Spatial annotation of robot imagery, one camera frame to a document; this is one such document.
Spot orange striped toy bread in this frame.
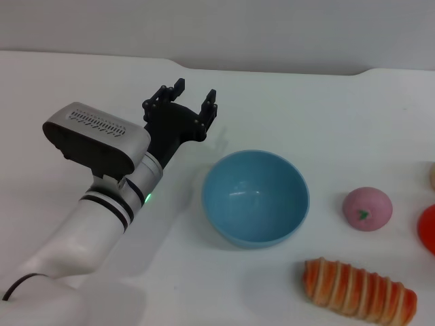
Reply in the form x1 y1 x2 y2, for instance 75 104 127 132
302 257 418 325

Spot blue bowl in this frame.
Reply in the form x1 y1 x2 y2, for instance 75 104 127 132
201 149 310 250

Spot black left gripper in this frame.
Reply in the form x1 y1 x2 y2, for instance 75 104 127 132
141 78 219 169

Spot pink toy peach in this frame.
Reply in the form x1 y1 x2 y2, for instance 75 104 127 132
342 186 394 232

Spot red round object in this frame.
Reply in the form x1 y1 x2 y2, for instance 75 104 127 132
417 203 435 256

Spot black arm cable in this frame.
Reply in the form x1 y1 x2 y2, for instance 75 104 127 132
1 272 39 302

